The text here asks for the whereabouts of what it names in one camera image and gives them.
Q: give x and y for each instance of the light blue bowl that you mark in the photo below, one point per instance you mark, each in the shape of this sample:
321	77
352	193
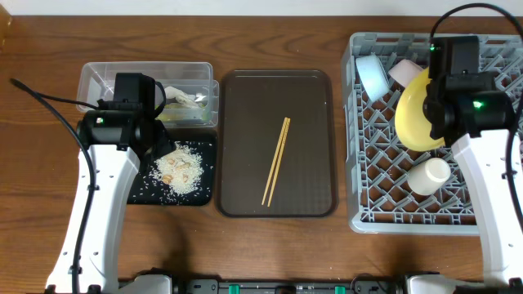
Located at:
372	76

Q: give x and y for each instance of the black waste tray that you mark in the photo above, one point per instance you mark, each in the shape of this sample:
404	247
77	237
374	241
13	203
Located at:
177	135

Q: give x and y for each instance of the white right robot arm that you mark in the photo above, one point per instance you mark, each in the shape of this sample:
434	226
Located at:
479	124

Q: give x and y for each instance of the clear plastic waste bin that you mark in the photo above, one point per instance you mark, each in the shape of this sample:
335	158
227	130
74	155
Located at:
98	78

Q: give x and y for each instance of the white cup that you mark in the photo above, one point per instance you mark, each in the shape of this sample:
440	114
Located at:
427	177

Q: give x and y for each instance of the wooden chopstick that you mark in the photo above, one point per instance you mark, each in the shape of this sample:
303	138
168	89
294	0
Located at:
271	190
272	166

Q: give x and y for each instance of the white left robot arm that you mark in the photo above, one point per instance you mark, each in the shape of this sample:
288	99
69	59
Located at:
112	146

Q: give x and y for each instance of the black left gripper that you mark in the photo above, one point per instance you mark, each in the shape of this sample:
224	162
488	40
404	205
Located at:
162	144

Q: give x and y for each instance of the grey dishwasher rack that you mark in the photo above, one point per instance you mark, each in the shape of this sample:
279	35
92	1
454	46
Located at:
379	198

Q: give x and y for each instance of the green snack wrapper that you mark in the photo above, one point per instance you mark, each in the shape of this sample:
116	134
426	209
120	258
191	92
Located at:
181	113

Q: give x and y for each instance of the white tissue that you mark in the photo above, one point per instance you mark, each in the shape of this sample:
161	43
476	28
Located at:
178	97

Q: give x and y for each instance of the dark brown serving tray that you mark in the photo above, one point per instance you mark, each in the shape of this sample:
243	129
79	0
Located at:
255	103

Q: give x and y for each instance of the yellow plate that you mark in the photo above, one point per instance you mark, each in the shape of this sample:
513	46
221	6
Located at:
412	127

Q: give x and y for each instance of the rice and nut leftovers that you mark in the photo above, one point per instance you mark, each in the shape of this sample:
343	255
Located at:
183	177

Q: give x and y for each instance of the white bowl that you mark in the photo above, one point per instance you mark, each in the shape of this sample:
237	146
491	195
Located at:
405	72

